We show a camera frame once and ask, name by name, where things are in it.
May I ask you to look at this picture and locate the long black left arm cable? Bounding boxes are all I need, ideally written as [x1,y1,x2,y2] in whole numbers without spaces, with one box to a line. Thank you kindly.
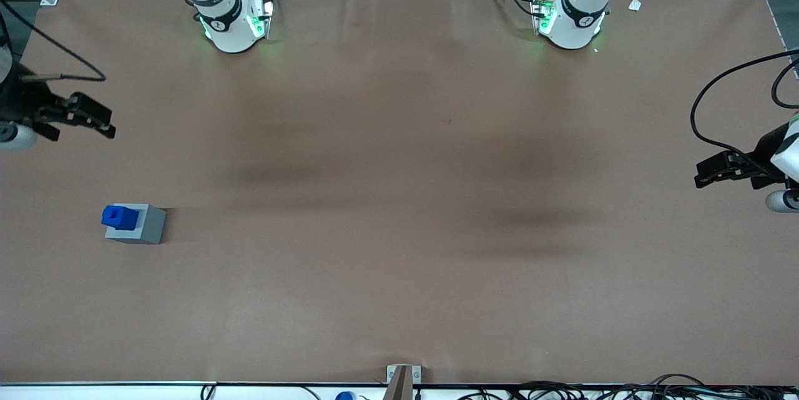
[690,49,799,170]

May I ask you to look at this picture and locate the black tangled cable bundle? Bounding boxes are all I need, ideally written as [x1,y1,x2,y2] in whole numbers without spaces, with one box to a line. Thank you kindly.
[459,374,799,400]

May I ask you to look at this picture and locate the gray square hollow base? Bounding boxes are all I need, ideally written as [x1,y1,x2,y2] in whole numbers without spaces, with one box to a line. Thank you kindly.
[104,203,167,245]

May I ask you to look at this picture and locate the blue square plastic part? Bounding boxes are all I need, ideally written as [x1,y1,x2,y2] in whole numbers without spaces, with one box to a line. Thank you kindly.
[101,205,140,231]

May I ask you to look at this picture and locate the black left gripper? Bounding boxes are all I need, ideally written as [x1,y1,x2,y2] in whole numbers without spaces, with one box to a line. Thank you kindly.
[694,122,793,190]

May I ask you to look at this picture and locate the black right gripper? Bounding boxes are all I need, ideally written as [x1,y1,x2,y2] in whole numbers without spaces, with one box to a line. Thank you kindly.
[0,80,117,139]

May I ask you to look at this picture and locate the brown table cover sheet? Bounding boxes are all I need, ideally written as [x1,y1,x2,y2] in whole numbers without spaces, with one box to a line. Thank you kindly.
[0,0,799,386]

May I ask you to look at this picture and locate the gray metal bracket plate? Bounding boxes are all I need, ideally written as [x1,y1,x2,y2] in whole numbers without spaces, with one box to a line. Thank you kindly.
[386,364,422,384]

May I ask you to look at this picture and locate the short looped black cable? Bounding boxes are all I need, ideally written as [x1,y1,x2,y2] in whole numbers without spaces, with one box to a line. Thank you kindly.
[771,59,799,109]

